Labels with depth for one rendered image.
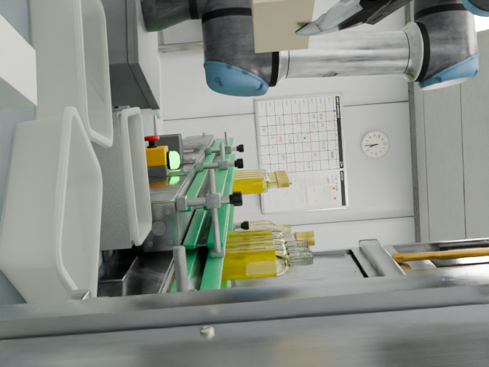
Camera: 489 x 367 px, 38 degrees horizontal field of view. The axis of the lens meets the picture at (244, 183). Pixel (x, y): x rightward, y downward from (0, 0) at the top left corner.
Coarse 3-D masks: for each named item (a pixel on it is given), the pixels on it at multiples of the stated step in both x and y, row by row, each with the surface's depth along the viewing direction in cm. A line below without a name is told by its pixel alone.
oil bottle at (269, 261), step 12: (228, 252) 144; (240, 252) 143; (252, 252) 143; (264, 252) 142; (276, 252) 142; (228, 264) 143; (240, 264) 143; (252, 264) 143; (264, 264) 143; (276, 264) 143; (288, 264) 144; (228, 276) 143; (240, 276) 143; (252, 276) 143; (264, 276) 143; (276, 276) 143
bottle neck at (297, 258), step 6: (300, 252) 145; (306, 252) 145; (294, 258) 144; (300, 258) 144; (306, 258) 144; (312, 258) 144; (294, 264) 144; (300, 264) 144; (306, 264) 144; (312, 264) 145
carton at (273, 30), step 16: (256, 0) 85; (272, 0) 85; (288, 0) 85; (304, 0) 85; (256, 16) 89; (272, 16) 89; (288, 16) 89; (304, 16) 90; (256, 32) 94; (272, 32) 94; (288, 32) 94; (256, 48) 99; (272, 48) 100; (288, 48) 100; (304, 48) 100
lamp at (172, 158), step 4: (168, 152) 174; (172, 152) 174; (176, 152) 175; (168, 156) 174; (172, 156) 174; (176, 156) 174; (168, 160) 173; (172, 160) 173; (176, 160) 174; (168, 164) 174; (172, 164) 174; (176, 164) 174; (168, 168) 175; (172, 168) 175
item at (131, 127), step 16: (128, 112) 114; (128, 128) 127; (128, 144) 112; (144, 144) 128; (128, 160) 112; (144, 160) 128; (128, 176) 112; (144, 176) 129; (128, 192) 113; (144, 192) 129; (128, 208) 114; (144, 208) 130; (144, 224) 128
